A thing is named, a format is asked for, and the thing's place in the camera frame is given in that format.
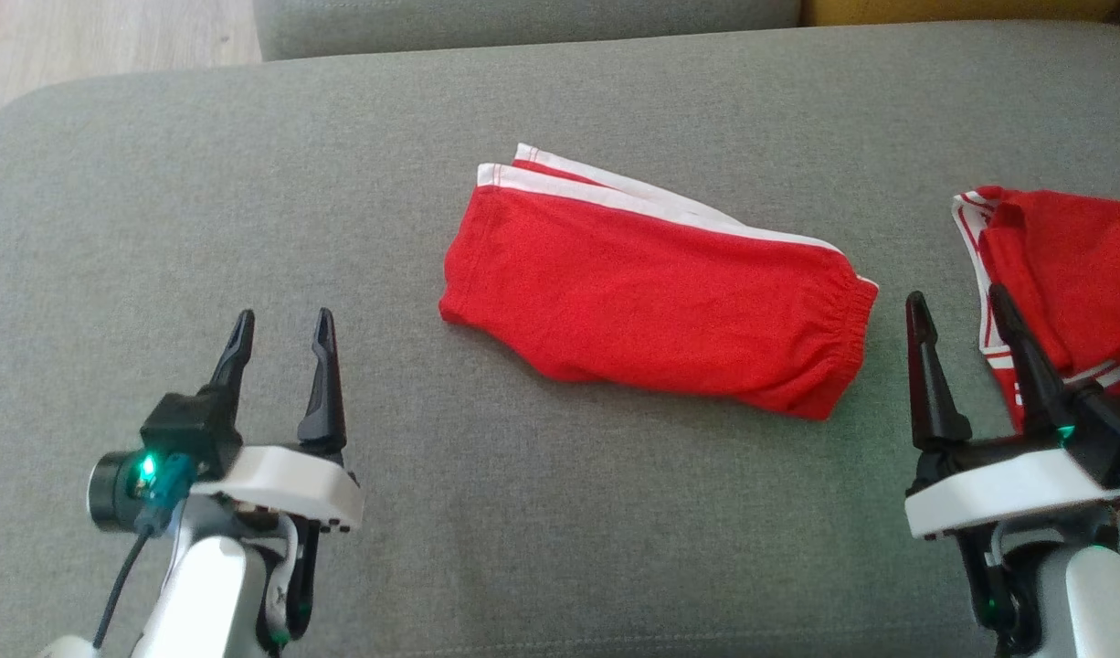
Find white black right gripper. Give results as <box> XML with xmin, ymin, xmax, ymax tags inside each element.
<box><xmin>903</xmin><ymin>282</ymin><xmax>1120</xmax><ymax>542</ymax></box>

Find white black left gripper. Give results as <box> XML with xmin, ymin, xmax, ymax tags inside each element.
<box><xmin>190</xmin><ymin>307</ymin><xmax>364</xmax><ymax>535</ymax></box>

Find red shirt with white cuffs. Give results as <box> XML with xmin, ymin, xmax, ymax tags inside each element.
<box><xmin>951</xmin><ymin>186</ymin><xmax>1120</xmax><ymax>433</ymax></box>

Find red shorts with white stripes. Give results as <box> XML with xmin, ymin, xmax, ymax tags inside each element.
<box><xmin>438</xmin><ymin>143</ymin><xmax>880</xmax><ymax>422</ymax></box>

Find large grey fabric ottoman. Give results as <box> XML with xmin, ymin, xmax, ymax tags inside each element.
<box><xmin>0</xmin><ymin>20</ymin><xmax>1120</xmax><ymax>658</ymax></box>

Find black cable with teal connector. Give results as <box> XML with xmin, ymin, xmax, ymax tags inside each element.
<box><xmin>91</xmin><ymin>452</ymin><xmax>198</xmax><ymax>652</ymax></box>

